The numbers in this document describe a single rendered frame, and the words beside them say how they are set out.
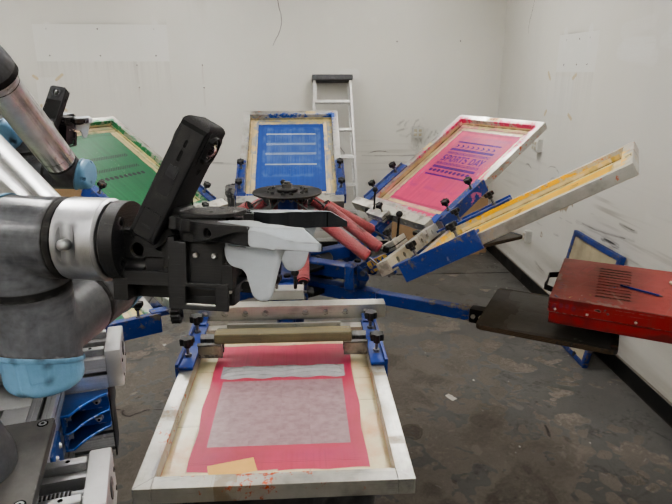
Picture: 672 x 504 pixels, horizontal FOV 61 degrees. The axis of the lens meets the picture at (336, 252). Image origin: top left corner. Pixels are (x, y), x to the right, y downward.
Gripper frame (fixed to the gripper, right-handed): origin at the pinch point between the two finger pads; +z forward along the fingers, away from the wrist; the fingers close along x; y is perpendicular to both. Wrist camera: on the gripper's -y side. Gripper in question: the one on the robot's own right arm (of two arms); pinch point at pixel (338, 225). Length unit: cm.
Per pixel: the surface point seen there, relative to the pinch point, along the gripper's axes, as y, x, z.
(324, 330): 46, -115, -19
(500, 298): 49, -178, 40
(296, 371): 57, -109, -26
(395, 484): 62, -63, 5
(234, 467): 64, -66, -31
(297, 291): 41, -142, -33
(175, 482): 62, -55, -40
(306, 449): 63, -75, -17
